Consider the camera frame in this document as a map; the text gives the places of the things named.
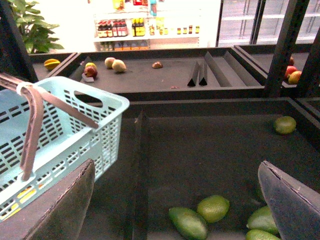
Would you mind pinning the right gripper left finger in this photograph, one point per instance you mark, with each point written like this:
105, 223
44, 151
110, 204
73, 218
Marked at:
59, 213

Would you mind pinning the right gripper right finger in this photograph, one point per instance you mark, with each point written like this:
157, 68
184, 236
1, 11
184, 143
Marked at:
295, 207

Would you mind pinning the light blue plastic basket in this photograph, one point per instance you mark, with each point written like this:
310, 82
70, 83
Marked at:
65, 142

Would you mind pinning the yellow lemon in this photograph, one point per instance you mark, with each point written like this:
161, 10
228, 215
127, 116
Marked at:
22, 197

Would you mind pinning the green avocado left middle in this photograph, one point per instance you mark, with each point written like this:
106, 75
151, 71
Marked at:
262, 219

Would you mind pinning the green avocado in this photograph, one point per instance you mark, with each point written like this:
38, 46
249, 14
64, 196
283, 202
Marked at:
256, 234
188, 223
262, 219

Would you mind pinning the green avocado bottom centre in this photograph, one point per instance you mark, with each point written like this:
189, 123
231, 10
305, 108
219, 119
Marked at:
256, 234

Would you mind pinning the green lime far corner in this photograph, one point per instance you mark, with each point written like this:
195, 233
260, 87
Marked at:
284, 125

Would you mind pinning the green lime near divider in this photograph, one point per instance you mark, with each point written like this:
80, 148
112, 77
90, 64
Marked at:
213, 208

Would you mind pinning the black tray divider strip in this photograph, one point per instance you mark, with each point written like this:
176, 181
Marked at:
141, 195

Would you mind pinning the green avocado bottom left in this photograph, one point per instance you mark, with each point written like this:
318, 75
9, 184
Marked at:
188, 223

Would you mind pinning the yellow starfruit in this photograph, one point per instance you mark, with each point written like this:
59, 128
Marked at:
51, 63

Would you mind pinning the black triangular divider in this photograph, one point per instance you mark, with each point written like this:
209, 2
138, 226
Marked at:
193, 76

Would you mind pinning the green potted plant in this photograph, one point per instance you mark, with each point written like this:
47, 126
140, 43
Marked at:
37, 34

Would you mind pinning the shelf of bottled sauces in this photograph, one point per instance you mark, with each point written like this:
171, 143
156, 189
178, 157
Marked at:
129, 25

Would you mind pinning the dark metal shelf post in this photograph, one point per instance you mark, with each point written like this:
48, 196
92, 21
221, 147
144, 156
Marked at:
293, 18

